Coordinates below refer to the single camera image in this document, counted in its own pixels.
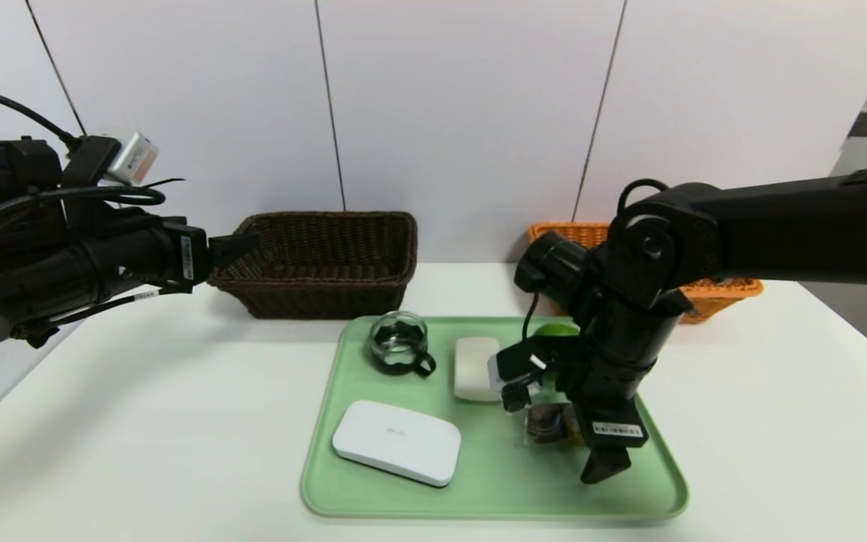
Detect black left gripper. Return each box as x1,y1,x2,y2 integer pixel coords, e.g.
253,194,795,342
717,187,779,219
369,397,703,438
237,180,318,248
91,216,260,294

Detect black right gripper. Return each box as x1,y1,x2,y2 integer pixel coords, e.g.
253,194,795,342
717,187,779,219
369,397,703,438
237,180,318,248
572,358,658,485

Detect black right camera cable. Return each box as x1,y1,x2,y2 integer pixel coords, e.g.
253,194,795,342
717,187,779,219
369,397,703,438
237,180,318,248
617,178,671,219

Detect light green plastic tray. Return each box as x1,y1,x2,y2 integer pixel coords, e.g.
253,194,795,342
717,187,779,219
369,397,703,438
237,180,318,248
300,315,689,520

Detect orange wicker basket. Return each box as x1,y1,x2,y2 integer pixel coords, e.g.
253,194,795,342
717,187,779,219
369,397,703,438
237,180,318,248
528,221,764,325

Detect white rectangular box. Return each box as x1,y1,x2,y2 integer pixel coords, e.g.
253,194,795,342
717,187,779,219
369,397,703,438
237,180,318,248
332,399,461,486

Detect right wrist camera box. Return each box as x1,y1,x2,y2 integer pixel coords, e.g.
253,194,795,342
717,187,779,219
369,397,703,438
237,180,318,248
488,336,551,413

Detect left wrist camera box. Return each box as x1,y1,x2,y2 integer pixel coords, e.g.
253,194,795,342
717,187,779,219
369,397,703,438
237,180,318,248
106,132,160,186

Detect dark brown wicker basket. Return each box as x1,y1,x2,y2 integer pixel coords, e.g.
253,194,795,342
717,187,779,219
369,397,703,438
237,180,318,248
208,212,418,320

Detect black camera cable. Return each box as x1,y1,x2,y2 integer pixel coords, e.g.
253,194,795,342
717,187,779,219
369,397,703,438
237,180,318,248
0,89,81,151
617,178,671,219

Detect black left camera cable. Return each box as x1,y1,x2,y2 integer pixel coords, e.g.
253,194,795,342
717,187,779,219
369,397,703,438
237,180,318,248
0,89,81,151

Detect chocolate ball pack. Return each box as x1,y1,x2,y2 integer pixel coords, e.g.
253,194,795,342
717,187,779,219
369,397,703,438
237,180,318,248
525,403,581,446

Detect glass cup with black handle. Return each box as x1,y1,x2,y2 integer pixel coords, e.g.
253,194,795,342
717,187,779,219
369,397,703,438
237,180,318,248
370,311,437,377

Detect white soap bar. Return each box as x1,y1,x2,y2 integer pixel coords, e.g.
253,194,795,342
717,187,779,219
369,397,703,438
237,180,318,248
454,336,502,402

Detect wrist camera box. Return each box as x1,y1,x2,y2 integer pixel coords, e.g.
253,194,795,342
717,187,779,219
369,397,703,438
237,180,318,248
488,336,551,413
106,132,160,186

